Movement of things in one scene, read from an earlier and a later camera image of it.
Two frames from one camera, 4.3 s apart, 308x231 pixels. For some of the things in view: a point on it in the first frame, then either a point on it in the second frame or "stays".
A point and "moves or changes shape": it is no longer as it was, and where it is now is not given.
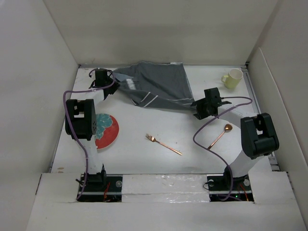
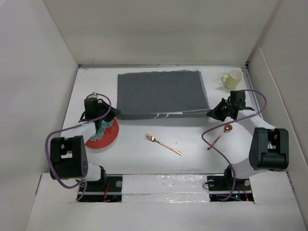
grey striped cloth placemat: (158, 85) moves or changes shape
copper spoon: (227, 127) stays
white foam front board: (164, 197) stays
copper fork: (154, 139) stays
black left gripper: (114, 86) → (112, 113)
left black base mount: (100, 187) stays
